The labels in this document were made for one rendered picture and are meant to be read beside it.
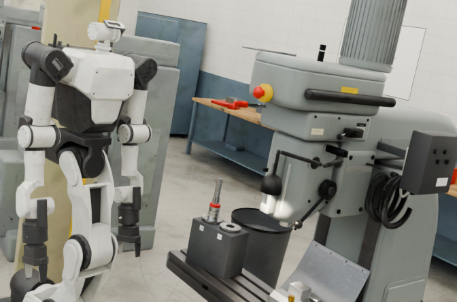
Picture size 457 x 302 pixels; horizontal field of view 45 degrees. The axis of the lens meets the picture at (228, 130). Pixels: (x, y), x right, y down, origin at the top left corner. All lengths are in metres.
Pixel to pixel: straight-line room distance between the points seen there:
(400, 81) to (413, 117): 4.52
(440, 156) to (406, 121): 0.31
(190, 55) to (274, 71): 7.52
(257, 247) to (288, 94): 2.36
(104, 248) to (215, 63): 7.28
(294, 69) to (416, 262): 1.12
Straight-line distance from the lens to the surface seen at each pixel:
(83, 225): 2.20
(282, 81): 1.77
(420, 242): 2.48
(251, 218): 4.38
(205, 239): 2.33
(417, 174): 1.95
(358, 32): 2.07
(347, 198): 2.09
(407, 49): 6.82
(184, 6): 10.27
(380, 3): 2.07
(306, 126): 1.82
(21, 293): 2.60
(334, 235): 2.41
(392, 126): 2.19
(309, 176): 1.92
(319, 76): 1.78
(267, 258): 4.04
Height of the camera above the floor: 1.93
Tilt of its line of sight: 10 degrees down
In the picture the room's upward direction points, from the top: 10 degrees clockwise
